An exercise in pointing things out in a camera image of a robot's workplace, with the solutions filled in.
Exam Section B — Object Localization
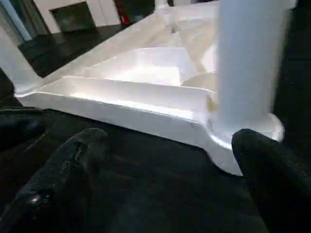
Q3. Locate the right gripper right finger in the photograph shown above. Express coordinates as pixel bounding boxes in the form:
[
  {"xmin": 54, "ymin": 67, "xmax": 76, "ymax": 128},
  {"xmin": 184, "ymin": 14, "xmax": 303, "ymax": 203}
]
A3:
[{"xmin": 231, "ymin": 128, "xmax": 311, "ymax": 233}]

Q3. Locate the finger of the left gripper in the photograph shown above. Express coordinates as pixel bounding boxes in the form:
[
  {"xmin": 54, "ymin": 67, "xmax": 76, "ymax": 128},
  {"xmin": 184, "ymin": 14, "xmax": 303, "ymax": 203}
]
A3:
[{"xmin": 0, "ymin": 109, "xmax": 49, "ymax": 152}]

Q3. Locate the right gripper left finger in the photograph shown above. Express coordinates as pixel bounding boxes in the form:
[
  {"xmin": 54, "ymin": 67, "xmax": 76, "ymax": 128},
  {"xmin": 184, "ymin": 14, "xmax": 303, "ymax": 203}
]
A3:
[{"xmin": 0, "ymin": 127, "xmax": 109, "ymax": 233}]

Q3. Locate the white plastic table leg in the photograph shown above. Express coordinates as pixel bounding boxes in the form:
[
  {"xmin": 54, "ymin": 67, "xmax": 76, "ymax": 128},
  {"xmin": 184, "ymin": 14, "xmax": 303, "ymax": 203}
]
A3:
[
  {"xmin": 0, "ymin": 24, "xmax": 43, "ymax": 96},
  {"xmin": 155, "ymin": 0, "xmax": 170, "ymax": 11},
  {"xmin": 216, "ymin": 0, "xmax": 293, "ymax": 136}
]

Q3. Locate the white plastic table top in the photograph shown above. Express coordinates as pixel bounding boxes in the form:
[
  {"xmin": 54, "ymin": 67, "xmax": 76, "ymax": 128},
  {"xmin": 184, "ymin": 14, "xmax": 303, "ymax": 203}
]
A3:
[{"xmin": 15, "ymin": 0, "xmax": 298, "ymax": 176}]

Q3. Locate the black work mat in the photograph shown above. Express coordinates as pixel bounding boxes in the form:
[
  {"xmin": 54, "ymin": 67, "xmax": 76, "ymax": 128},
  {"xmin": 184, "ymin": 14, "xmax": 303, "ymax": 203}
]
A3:
[{"xmin": 0, "ymin": 0, "xmax": 311, "ymax": 233}]

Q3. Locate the white cabinet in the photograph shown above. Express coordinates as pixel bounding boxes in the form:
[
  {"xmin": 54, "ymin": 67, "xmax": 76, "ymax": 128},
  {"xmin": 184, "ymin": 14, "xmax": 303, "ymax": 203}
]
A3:
[{"xmin": 33, "ymin": 0, "xmax": 123, "ymax": 35}]

